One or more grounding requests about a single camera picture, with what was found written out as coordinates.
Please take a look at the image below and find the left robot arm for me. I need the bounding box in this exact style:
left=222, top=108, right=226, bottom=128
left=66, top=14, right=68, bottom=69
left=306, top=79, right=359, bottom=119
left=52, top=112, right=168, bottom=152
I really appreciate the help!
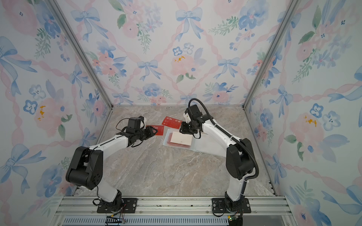
left=66, top=116, right=158, bottom=213

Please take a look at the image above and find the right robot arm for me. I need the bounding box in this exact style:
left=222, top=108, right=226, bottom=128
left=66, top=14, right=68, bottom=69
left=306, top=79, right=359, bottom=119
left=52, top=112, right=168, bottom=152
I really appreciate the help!
left=179, top=98, right=259, bottom=213

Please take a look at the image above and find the cream card inside album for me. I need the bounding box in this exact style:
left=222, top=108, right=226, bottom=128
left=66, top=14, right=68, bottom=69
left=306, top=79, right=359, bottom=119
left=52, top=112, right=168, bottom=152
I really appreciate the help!
left=170, top=131, right=193, bottom=146

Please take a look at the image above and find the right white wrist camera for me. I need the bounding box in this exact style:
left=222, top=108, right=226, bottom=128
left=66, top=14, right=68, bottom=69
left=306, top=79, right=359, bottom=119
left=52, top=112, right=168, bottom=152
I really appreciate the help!
left=183, top=111, right=191, bottom=123

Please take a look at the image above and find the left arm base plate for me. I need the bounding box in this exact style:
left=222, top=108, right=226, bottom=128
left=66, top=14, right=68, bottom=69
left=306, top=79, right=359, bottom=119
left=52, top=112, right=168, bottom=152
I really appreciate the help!
left=93, top=198, right=138, bottom=213

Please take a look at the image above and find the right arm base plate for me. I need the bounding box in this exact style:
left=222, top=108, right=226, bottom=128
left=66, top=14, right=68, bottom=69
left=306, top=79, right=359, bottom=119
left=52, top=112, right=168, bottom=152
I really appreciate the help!
left=211, top=197, right=252, bottom=214

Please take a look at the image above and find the left aluminium corner post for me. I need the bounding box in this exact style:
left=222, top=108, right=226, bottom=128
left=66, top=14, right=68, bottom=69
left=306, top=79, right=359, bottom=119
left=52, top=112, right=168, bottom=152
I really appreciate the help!
left=45, top=0, right=114, bottom=109

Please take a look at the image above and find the aluminium corner post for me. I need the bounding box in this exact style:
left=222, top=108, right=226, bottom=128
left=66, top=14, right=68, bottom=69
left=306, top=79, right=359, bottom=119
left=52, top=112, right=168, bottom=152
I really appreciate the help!
left=243, top=0, right=300, bottom=111
left=45, top=0, right=114, bottom=109

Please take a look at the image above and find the aluminium front rail frame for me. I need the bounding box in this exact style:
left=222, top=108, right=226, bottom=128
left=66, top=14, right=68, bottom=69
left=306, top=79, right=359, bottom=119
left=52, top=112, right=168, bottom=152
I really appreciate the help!
left=50, top=196, right=297, bottom=226

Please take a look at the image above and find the right aluminium corner post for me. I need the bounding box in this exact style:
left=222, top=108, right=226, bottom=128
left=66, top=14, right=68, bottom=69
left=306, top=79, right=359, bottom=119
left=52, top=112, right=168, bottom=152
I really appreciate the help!
left=243, top=0, right=300, bottom=111

